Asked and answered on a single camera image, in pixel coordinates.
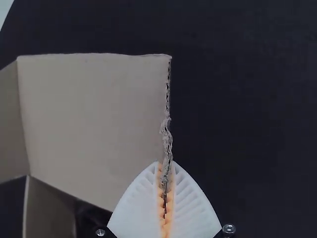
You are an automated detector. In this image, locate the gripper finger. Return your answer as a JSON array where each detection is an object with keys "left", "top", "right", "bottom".
[
  {"left": 95, "top": 161, "right": 167, "bottom": 238},
  {"left": 167, "top": 161, "right": 236, "bottom": 238}
]

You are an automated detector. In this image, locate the cardboard box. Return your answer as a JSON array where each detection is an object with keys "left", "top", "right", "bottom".
[{"left": 0, "top": 53, "right": 173, "bottom": 238}]

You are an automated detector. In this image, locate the black mat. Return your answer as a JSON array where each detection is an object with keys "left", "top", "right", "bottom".
[{"left": 0, "top": 0, "right": 317, "bottom": 238}]

